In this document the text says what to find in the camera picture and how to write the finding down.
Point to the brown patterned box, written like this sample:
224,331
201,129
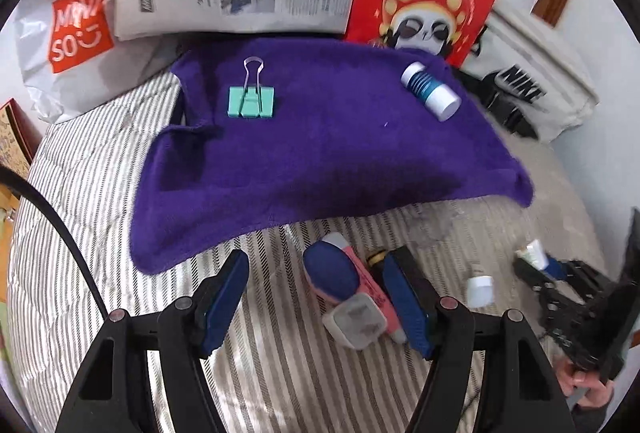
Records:
15,138

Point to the small green label bottle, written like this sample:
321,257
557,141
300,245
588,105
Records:
534,254

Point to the black and gold tube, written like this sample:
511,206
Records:
376,263

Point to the blue and white bottle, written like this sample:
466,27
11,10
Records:
425,85

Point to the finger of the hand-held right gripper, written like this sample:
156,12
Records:
556,269
530,277

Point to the purple fleece towel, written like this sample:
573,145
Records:
325,153

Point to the striped bed quilt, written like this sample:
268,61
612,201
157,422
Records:
300,388

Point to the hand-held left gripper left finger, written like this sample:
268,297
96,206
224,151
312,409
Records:
225,298

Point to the green binder clip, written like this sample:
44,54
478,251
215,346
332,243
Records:
250,103

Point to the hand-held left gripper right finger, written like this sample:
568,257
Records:
405,303

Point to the white canvas tote bag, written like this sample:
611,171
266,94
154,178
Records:
550,58

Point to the person's right hand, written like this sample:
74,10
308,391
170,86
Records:
582,383

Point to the white plastic shopping bag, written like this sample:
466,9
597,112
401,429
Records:
35,63

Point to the pink pen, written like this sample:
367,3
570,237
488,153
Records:
372,288

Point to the small white round bottle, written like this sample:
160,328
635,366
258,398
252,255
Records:
480,290

